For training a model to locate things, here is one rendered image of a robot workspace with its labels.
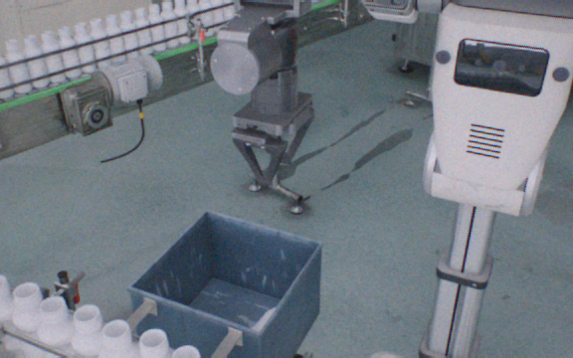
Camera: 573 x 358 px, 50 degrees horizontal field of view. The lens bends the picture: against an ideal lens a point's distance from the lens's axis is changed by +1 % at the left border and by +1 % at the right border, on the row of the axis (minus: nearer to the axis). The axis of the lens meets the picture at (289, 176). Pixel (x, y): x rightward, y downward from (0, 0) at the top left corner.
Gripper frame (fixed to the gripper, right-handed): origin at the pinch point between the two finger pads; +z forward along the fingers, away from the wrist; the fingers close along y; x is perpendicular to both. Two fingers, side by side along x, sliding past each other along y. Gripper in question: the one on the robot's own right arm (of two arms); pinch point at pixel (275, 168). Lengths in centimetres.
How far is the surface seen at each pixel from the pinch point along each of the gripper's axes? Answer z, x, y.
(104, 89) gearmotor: 40, -103, -85
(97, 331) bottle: 26.3, -22.8, 13.7
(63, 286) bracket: 31, -39, 4
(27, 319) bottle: 27.5, -35.3, 15.3
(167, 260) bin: 47, -39, -25
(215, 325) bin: 47, -19, -12
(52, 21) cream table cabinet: 89, -296, -257
